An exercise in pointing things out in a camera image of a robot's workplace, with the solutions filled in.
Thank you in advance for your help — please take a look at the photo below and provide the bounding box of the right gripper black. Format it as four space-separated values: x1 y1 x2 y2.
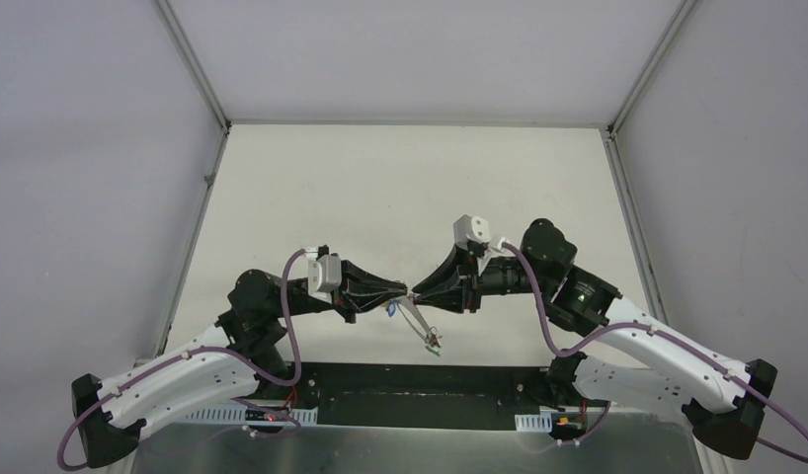
412 243 552 314

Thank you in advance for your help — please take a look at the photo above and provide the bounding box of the keyring with keys bunch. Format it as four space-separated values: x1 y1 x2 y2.
385 295 442 356

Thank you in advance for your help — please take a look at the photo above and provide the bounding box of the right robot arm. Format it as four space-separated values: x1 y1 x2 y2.
413 215 777 460

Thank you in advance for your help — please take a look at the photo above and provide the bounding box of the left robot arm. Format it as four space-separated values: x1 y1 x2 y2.
57 246 408 472

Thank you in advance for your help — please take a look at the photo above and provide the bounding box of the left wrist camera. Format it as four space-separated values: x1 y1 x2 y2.
306 253 343 303

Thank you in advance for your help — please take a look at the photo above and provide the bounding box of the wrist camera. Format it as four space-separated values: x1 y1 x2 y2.
306 253 343 303
452 214 492 257

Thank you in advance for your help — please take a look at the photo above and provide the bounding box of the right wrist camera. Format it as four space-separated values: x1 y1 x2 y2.
452 214 492 257

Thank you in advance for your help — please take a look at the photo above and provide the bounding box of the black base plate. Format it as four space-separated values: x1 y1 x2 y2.
249 362 586 431

